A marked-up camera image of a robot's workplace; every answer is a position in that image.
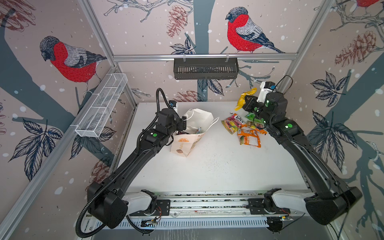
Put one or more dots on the orange Fox's candy packet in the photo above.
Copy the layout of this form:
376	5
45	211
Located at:
249	137

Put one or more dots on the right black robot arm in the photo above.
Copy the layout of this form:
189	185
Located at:
330	196

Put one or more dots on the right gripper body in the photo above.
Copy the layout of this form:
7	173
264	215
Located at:
254	108

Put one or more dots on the printed paper bag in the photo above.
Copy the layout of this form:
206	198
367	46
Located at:
198	123

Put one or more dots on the Fox's fruits candy packet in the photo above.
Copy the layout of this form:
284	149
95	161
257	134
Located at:
233	123

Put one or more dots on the green snack packet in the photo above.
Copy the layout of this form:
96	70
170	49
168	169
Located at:
252	118

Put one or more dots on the white wire mesh basket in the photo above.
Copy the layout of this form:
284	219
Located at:
98	114

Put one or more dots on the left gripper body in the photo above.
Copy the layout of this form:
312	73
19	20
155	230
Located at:
179	124

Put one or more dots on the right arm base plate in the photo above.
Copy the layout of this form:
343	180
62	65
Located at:
259	207

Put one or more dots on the yellow snack packet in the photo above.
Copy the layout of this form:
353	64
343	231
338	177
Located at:
242	100

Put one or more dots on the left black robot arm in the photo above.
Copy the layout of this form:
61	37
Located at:
106	200

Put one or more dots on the black wall basket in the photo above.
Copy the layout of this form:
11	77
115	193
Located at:
206	69

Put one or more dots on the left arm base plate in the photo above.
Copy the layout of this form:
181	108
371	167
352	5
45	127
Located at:
162	208

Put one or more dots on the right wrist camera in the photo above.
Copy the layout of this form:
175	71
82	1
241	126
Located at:
265	88

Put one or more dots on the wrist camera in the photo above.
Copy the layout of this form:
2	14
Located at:
265	88
173	105

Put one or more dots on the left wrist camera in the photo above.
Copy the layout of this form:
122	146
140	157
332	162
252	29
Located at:
173	105

